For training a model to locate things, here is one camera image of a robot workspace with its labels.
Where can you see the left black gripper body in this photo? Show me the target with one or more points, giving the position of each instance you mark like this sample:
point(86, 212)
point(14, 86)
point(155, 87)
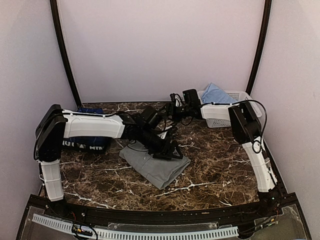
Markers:
point(155, 146)

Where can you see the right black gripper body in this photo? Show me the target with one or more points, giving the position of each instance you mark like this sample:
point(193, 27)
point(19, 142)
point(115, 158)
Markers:
point(178, 114)

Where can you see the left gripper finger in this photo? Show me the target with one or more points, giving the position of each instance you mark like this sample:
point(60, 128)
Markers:
point(163, 156)
point(176, 152)

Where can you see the grey long sleeve shirt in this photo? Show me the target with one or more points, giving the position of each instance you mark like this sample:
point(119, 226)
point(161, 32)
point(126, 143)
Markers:
point(158, 172)

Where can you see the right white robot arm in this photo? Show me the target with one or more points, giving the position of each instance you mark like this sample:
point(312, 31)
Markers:
point(248, 119)

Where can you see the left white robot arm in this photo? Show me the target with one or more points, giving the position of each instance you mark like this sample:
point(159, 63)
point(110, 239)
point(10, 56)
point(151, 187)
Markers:
point(59, 124)

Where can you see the light blue shirt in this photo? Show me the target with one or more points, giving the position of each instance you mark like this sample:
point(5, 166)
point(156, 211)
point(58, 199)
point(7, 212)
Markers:
point(214, 94)

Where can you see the white plastic basket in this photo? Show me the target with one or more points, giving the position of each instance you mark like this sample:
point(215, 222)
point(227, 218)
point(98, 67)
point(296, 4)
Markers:
point(232, 96)

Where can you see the blue plaid folded shirt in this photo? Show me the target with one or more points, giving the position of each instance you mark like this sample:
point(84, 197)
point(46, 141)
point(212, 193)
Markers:
point(90, 140)

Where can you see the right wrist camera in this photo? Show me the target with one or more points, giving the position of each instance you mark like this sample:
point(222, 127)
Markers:
point(190, 97)

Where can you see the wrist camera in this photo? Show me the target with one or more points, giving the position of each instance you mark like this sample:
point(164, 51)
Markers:
point(149, 119)
point(190, 97)

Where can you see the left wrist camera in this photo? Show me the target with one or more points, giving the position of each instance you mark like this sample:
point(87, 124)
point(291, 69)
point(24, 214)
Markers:
point(149, 119)

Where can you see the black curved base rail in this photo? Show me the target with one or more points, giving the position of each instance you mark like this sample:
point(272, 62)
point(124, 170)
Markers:
point(240, 215)

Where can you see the white slotted cable duct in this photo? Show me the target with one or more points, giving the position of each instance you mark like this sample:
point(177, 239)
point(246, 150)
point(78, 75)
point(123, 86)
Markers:
point(134, 232)

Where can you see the right black frame post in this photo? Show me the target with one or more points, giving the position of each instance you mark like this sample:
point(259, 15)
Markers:
point(260, 46)

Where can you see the black frame post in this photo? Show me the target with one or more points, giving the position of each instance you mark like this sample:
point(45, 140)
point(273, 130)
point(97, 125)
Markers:
point(260, 46)
point(63, 52)

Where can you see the left black frame post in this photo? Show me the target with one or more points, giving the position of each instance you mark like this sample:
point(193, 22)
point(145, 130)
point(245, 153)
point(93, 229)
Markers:
point(63, 52)

